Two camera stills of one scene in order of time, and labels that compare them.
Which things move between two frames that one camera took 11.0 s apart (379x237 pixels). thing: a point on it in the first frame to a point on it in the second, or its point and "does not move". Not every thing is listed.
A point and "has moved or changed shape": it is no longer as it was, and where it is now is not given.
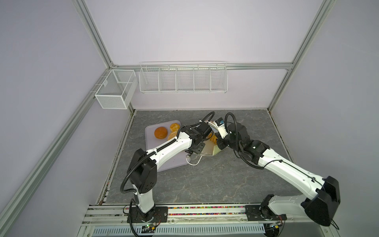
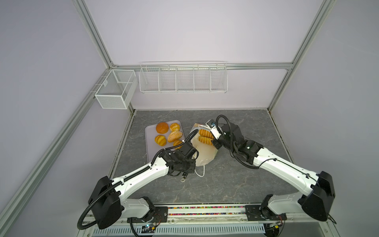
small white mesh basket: [117, 89] does not move
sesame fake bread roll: [172, 135] does not move
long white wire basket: [184, 77] does not move
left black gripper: [200, 149] to [191, 169]
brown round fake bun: [161, 133] has moved or changed shape
